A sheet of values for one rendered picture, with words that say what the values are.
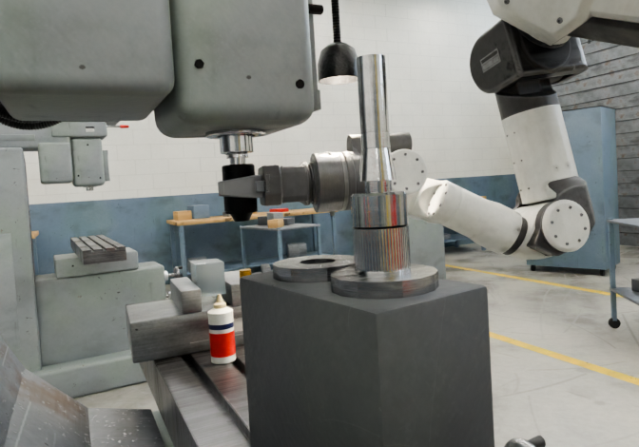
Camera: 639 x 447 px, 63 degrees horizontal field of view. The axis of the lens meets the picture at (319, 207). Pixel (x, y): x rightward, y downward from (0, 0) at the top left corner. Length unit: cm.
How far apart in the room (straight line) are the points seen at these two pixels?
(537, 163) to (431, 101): 845
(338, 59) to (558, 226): 42
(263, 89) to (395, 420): 44
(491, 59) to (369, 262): 54
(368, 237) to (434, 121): 888
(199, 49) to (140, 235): 666
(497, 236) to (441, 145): 852
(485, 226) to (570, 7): 31
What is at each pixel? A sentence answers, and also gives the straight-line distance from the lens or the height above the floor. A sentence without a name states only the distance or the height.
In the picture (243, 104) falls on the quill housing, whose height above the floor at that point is 133.
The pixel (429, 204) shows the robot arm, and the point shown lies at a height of 119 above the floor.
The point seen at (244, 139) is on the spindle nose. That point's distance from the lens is 74.
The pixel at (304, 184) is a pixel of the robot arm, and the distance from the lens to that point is 72.
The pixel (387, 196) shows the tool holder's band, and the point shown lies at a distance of 41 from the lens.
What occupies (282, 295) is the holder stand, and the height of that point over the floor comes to 113.
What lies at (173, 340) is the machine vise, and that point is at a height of 98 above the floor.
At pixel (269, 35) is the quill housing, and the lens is 70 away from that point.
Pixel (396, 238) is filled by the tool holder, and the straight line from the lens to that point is 42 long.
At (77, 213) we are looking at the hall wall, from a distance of 721.
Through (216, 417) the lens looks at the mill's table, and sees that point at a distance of 70.
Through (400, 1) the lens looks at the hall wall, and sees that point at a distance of 937.
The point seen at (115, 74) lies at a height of 136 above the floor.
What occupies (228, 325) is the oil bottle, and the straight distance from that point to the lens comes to 86.
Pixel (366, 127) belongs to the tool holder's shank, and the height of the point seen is 127.
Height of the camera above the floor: 123
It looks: 3 degrees down
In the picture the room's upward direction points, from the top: 4 degrees counter-clockwise
